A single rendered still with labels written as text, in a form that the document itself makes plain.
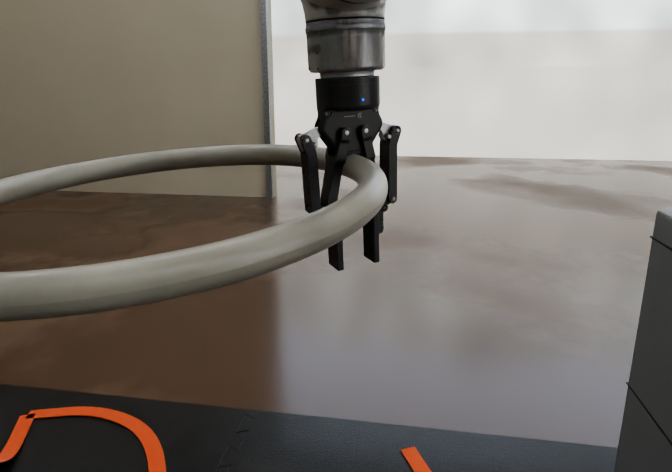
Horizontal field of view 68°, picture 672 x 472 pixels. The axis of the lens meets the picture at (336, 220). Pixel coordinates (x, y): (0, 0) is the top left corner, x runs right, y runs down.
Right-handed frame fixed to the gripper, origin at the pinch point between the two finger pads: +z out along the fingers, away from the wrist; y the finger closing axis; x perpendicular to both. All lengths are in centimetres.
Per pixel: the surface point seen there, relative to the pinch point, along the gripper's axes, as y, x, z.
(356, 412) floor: -34, -71, 89
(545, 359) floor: -117, -69, 94
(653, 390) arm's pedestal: -64, 3, 43
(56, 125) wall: 70, -545, 24
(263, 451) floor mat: 0, -65, 85
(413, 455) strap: -38, -44, 86
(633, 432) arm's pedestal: -66, -1, 57
